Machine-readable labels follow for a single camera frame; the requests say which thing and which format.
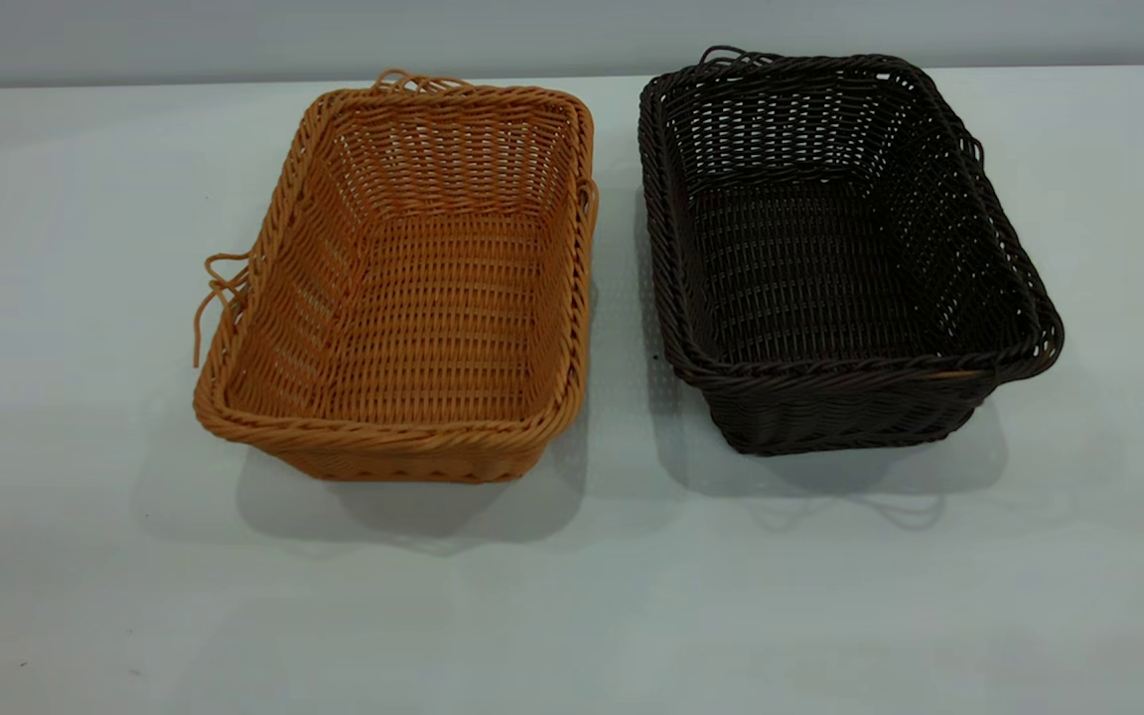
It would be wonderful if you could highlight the orange woven wicker basket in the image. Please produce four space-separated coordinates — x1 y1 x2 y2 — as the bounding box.
192 69 600 486

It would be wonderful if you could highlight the dark brown woven wicker basket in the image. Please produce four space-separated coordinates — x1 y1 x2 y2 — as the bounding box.
638 45 1067 458

